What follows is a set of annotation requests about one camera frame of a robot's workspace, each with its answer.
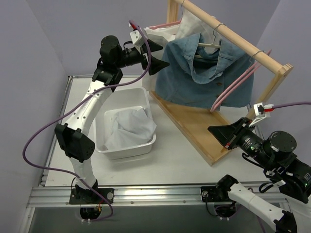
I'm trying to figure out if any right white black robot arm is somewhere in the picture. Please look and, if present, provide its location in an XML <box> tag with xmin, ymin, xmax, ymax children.
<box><xmin>208</xmin><ymin>117</ymin><xmax>311</xmax><ymax>233</ymax></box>

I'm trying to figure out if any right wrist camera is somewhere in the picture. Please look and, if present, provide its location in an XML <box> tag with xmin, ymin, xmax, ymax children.
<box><xmin>249</xmin><ymin>102</ymin><xmax>274</xmax><ymax>127</ymax></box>

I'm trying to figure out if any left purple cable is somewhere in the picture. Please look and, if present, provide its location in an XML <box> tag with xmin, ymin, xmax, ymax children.
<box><xmin>22</xmin><ymin>19</ymin><xmax>152</xmax><ymax>222</ymax></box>

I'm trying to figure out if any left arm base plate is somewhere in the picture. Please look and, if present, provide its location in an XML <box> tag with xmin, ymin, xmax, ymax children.
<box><xmin>69</xmin><ymin>187</ymin><xmax>114</xmax><ymax>205</ymax></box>

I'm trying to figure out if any blue denim skirt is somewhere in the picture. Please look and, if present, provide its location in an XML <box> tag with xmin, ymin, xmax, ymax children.
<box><xmin>155</xmin><ymin>34</ymin><xmax>254</xmax><ymax>109</ymax></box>

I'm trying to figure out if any wooden clothes rack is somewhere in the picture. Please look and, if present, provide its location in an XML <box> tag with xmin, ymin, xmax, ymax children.
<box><xmin>151</xmin><ymin>0</ymin><xmax>293</xmax><ymax>165</ymax></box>

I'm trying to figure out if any pink hanger back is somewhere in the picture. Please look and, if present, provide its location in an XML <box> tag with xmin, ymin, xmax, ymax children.
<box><xmin>149</xmin><ymin>21</ymin><xmax>180</xmax><ymax>30</ymax></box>

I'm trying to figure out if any white pleated skirt back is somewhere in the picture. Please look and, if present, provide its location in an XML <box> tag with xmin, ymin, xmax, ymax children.
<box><xmin>145</xmin><ymin>10</ymin><xmax>205</xmax><ymax>46</ymax></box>

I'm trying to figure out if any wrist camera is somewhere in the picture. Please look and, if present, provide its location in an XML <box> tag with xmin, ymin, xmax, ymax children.
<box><xmin>130</xmin><ymin>30</ymin><xmax>145</xmax><ymax>47</ymax></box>
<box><xmin>249</xmin><ymin>102</ymin><xmax>274</xmax><ymax>127</ymax></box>

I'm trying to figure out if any white skirt front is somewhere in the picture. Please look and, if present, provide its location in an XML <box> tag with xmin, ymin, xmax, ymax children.
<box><xmin>104</xmin><ymin>108</ymin><xmax>156</xmax><ymax>150</ymax></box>

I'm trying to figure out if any white plastic basket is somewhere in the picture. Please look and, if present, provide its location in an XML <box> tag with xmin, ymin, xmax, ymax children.
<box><xmin>94</xmin><ymin>87</ymin><xmax>156</xmax><ymax>160</ymax></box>

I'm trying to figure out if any pink hanger front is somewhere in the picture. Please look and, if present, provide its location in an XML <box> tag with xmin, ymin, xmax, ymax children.
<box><xmin>210</xmin><ymin>61</ymin><xmax>261</xmax><ymax>112</ymax></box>

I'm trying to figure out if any purple cable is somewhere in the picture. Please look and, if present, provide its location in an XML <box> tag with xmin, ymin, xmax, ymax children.
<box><xmin>22</xmin><ymin>19</ymin><xmax>152</xmax><ymax>222</ymax></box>
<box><xmin>267</xmin><ymin>100</ymin><xmax>311</xmax><ymax>112</ymax></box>

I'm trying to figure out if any pink hanger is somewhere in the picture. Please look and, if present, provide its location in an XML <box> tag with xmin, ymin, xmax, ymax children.
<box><xmin>149</xmin><ymin>21</ymin><xmax>180</xmax><ymax>30</ymax></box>
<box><xmin>210</xmin><ymin>61</ymin><xmax>261</xmax><ymax>112</ymax></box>

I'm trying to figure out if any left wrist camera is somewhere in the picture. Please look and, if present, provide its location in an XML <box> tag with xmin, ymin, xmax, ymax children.
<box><xmin>130</xmin><ymin>30</ymin><xmax>145</xmax><ymax>47</ymax></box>

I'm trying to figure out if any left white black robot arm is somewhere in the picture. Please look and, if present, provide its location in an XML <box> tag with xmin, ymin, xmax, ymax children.
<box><xmin>54</xmin><ymin>35</ymin><xmax>169</xmax><ymax>203</ymax></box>

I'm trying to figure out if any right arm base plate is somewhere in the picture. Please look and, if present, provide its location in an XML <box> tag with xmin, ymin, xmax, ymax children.
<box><xmin>200</xmin><ymin>186</ymin><xmax>222</xmax><ymax>202</ymax></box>

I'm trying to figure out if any aluminium mounting rail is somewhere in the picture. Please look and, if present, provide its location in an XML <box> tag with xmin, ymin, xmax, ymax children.
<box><xmin>24</xmin><ymin>184</ymin><xmax>287</xmax><ymax>209</ymax></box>

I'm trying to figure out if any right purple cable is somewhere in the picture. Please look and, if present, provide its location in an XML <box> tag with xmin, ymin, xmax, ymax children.
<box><xmin>267</xmin><ymin>100</ymin><xmax>311</xmax><ymax>112</ymax></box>

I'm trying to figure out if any cream white hanger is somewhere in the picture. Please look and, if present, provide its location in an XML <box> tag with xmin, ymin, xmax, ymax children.
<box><xmin>194</xmin><ymin>22</ymin><xmax>222</xmax><ymax>58</ymax></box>

